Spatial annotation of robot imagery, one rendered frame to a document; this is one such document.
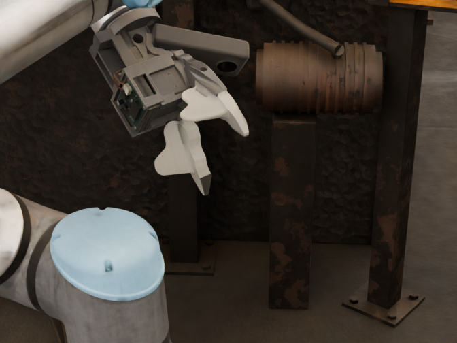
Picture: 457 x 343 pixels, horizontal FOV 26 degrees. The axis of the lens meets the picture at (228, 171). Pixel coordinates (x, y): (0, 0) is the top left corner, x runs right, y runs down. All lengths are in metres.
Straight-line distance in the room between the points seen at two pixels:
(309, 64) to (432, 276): 0.60
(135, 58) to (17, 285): 0.29
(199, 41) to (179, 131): 0.11
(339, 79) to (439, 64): 1.50
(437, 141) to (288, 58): 1.02
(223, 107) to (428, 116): 1.82
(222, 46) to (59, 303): 0.34
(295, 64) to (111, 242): 0.75
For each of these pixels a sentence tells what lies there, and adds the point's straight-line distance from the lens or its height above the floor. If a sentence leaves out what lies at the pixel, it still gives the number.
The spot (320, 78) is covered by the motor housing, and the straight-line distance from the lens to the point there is 1.72.
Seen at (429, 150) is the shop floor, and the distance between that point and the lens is 2.63.
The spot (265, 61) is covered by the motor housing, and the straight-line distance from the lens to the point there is 1.73.
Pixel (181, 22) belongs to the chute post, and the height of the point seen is 0.54.
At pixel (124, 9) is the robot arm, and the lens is 1.12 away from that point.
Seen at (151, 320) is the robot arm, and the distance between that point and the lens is 1.09.
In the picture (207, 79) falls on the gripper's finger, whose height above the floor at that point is 0.74.
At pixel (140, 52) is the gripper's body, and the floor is 0.75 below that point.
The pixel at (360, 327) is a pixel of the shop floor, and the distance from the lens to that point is 1.94.
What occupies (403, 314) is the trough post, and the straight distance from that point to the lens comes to 1.97.
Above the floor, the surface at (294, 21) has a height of 0.57.
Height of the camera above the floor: 1.14
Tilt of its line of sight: 27 degrees down
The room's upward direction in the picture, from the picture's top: straight up
